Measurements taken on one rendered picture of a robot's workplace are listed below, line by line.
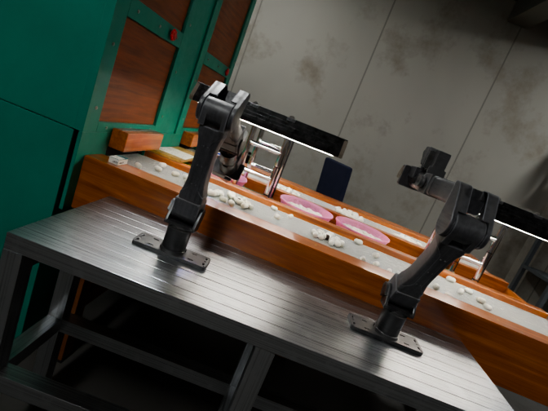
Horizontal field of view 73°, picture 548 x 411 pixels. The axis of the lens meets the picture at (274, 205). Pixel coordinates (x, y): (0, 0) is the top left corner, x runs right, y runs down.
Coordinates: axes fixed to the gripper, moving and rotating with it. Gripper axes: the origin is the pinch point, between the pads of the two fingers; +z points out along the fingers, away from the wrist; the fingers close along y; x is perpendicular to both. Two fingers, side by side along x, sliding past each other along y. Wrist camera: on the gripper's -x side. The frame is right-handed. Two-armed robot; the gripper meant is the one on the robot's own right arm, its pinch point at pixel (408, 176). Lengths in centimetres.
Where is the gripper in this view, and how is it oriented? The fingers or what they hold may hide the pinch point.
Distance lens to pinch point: 135.5
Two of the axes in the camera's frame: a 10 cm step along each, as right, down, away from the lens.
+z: 0.7, -1.9, 9.8
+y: -9.3, -3.7, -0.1
